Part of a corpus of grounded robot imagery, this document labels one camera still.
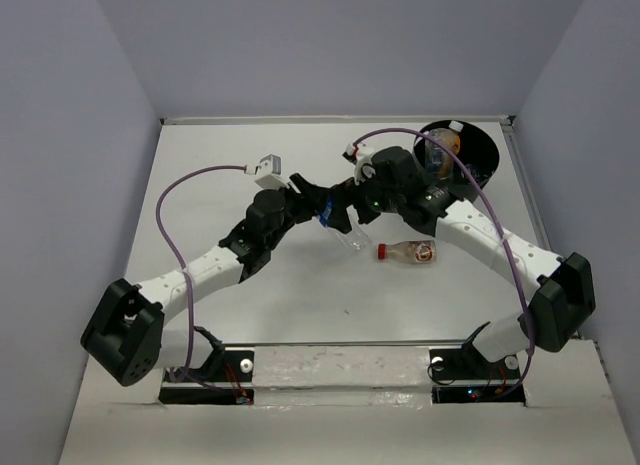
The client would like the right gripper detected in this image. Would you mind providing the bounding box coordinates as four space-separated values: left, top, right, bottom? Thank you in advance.
328 164 403 231

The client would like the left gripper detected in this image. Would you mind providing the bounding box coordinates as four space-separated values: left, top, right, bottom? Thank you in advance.
265 174 330 251

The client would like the clear bottle blue label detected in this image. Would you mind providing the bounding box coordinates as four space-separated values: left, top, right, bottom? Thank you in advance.
316 198 371 251

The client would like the orange juice bottle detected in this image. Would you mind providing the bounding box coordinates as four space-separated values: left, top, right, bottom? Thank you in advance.
428 121 464 180

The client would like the clear crushed bottle white cap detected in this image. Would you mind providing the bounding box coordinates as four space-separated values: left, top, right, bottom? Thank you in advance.
466 164 484 183

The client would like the clear bottle blue cap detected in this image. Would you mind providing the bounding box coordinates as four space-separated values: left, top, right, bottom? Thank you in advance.
424 137 449 174

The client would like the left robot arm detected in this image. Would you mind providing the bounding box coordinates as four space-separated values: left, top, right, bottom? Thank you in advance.
80 174 336 387

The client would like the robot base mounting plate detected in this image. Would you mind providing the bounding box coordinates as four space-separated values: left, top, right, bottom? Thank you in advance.
159 344 525 408

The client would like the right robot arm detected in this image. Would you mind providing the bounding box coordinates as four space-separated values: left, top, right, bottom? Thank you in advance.
320 146 596 377

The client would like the black cylindrical bin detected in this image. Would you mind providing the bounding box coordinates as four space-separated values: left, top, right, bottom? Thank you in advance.
413 120 500 201

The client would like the small bottle red cap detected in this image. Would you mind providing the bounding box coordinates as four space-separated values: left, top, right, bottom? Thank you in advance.
377 240 437 265

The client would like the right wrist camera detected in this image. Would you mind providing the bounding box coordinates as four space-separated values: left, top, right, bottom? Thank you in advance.
342 142 376 185

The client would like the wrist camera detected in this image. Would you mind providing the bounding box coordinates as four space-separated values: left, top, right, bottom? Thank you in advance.
342 142 376 185
252 154 287 190

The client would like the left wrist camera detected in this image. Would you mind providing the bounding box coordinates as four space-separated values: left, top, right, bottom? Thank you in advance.
252 154 287 190

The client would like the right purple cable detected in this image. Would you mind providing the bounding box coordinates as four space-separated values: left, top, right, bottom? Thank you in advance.
352 128 536 399

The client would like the purple cable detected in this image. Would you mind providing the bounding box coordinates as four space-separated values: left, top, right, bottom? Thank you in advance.
156 164 256 401
352 128 536 399

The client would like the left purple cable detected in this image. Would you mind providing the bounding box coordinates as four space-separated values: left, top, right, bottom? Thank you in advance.
156 164 256 401

